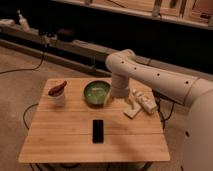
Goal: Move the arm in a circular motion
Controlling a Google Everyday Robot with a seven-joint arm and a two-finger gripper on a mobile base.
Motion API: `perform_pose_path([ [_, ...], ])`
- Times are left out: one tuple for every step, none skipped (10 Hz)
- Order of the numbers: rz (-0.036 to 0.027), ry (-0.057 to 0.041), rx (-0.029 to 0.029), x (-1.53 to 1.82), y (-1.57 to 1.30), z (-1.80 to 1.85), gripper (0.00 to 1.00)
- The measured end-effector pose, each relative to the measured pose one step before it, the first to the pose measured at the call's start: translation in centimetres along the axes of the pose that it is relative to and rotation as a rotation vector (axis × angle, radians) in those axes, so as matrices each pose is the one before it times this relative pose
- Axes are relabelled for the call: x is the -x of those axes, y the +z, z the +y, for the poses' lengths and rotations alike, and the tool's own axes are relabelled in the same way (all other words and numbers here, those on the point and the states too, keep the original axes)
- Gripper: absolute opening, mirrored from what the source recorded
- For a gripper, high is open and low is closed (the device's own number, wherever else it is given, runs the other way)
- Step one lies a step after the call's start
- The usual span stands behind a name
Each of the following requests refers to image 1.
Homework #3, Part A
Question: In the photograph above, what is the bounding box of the black cable on floor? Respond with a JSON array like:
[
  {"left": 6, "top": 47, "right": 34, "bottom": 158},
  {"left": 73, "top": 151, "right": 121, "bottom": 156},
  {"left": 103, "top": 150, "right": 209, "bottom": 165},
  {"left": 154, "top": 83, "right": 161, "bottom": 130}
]
[{"left": 0, "top": 49, "right": 46, "bottom": 75}]

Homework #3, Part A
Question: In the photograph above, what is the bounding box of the black cable at table right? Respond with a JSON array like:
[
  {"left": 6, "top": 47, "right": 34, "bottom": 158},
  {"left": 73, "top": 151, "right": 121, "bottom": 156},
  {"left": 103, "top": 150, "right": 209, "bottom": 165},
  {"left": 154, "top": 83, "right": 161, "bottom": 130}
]
[{"left": 155, "top": 96, "right": 176, "bottom": 131}]

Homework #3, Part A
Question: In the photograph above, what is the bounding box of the wooden table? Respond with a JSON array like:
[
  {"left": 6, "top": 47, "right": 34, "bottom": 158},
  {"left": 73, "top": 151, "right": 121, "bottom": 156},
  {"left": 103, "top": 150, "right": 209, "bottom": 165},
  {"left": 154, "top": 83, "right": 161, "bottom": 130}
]
[{"left": 18, "top": 78, "right": 170, "bottom": 163}]

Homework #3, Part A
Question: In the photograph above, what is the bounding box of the black phone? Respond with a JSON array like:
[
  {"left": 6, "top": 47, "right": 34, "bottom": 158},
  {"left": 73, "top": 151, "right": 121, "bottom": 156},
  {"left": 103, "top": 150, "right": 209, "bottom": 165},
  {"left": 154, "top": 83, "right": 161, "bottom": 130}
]
[{"left": 92, "top": 120, "right": 104, "bottom": 143}]

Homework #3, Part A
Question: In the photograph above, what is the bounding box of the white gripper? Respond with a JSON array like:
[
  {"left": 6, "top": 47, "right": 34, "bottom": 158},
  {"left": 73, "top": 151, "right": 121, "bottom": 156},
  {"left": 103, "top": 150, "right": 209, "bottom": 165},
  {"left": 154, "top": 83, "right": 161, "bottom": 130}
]
[{"left": 104, "top": 86, "right": 134, "bottom": 109}]

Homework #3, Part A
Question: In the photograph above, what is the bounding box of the green bowl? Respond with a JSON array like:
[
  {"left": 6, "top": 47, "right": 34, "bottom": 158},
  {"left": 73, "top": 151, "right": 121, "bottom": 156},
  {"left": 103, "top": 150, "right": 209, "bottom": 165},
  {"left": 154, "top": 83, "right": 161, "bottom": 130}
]
[{"left": 83, "top": 80, "right": 110, "bottom": 105}]

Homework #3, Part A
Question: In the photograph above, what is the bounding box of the white cup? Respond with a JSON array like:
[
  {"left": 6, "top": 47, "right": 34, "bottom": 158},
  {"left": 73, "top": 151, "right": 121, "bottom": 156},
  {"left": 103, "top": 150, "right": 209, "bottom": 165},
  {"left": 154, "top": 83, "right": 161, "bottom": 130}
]
[{"left": 48, "top": 90, "right": 65, "bottom": 107}]

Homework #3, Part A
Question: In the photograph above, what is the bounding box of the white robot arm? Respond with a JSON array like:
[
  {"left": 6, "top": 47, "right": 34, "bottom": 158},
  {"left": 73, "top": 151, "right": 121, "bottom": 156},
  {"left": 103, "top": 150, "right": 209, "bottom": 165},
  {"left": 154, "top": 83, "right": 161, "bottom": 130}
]
[{"left": 106, "top": 49, "right": 213, "bottom": 171}]

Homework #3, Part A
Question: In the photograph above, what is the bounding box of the white spray bottle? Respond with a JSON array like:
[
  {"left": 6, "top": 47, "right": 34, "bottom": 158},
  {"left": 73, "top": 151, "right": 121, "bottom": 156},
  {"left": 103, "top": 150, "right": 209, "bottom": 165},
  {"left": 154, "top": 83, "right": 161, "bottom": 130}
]
[{"left": 17, "top": 10, "right": 30, "bottom": 31}]

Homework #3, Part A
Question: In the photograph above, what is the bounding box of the brown sausage in cup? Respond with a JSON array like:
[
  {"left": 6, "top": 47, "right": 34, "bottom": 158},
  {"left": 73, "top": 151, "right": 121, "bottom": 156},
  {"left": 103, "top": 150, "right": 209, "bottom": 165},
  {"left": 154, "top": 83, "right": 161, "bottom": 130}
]
[{"left": 48, "top": 81, "right": 67, "bottom": 96}]

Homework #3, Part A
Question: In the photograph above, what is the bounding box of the black round device on ledge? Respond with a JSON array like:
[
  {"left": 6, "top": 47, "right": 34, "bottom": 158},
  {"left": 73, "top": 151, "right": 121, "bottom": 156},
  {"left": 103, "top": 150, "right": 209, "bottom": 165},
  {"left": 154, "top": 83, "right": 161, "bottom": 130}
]
[{"left": 57, "top": 29, "right": 75, "bottom": 42}]

